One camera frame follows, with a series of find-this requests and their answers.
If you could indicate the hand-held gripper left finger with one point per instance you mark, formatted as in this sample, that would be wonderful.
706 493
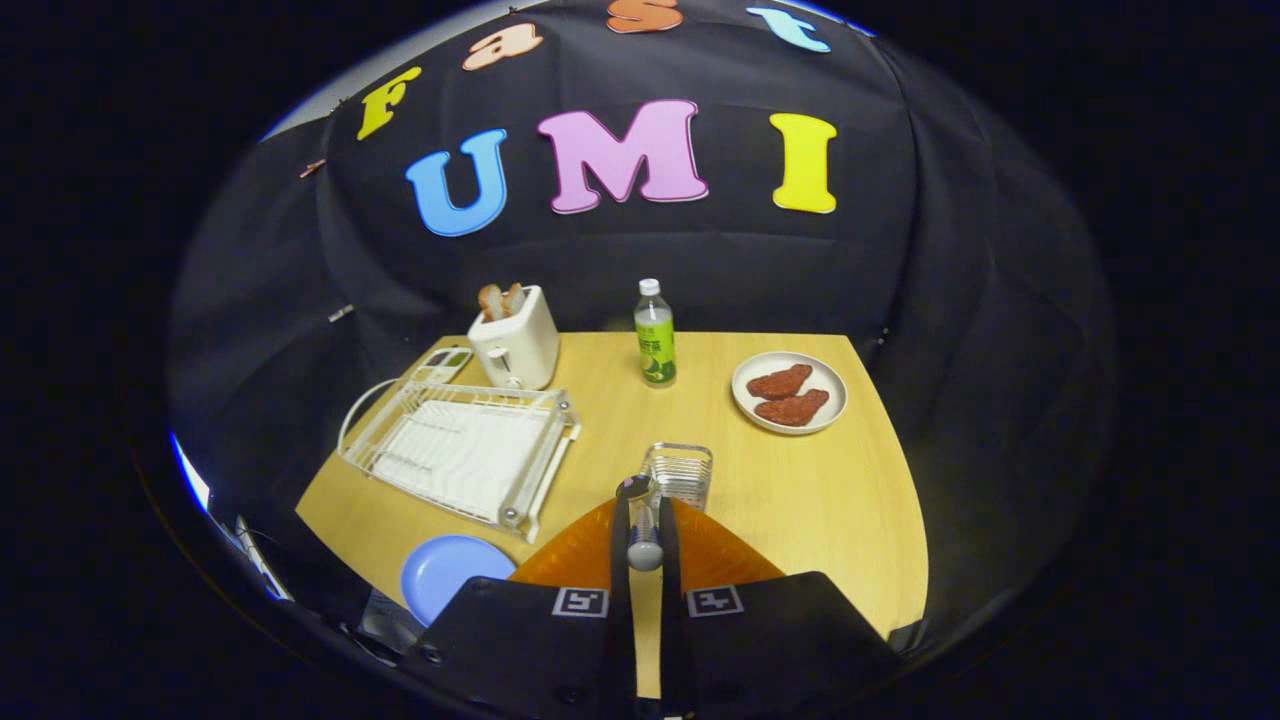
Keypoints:
620 620

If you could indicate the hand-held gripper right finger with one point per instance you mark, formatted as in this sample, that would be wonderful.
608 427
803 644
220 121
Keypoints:
675 630

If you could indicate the light blue plate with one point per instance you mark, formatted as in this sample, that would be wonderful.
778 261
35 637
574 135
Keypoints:
445 575

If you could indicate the white plate with meat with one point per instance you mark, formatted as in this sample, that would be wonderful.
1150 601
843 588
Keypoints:
830 385

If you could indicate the red meat piece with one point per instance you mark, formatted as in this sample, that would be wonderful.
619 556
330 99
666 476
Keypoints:
793 408
780 382

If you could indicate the green drink bottle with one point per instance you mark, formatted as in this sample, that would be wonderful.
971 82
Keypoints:
655 345

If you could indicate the white toaster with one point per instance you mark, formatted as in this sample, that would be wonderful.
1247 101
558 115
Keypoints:
520 350

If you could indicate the brown toast slice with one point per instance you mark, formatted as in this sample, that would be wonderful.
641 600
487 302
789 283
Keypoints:
514 298
491 302

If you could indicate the silver clip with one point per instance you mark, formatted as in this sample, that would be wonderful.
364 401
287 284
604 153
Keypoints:
340 313

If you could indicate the red clip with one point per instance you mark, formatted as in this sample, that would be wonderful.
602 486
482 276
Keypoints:
312 168

